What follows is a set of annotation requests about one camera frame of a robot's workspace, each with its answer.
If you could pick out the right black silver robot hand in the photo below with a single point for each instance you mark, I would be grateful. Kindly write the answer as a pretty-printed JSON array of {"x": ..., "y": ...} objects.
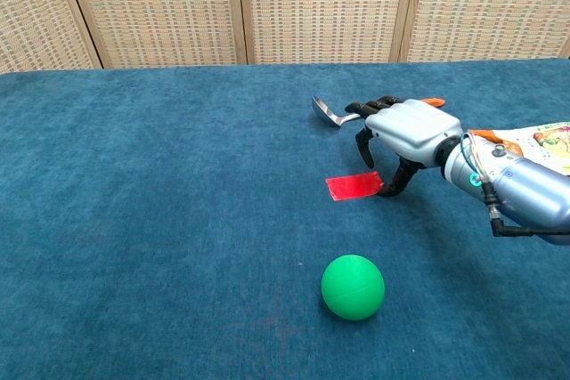
[{"x": 414, "y": 128}]

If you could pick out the green snack bag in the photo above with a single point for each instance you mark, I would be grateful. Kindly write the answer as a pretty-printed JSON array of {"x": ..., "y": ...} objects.
[{"x": 554, "y": 139}]

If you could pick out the woven bamboo folding screen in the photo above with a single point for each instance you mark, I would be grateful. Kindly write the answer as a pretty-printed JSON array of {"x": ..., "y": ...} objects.
[{"x": 311, "y": 6}]

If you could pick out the green ball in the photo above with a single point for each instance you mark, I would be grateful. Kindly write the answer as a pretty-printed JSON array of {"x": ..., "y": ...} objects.
[{"x": 352, "y": 287}]

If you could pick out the blue carpet table mat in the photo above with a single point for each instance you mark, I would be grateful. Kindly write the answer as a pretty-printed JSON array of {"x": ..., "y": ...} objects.
[{"x": 156, "y": 197}]

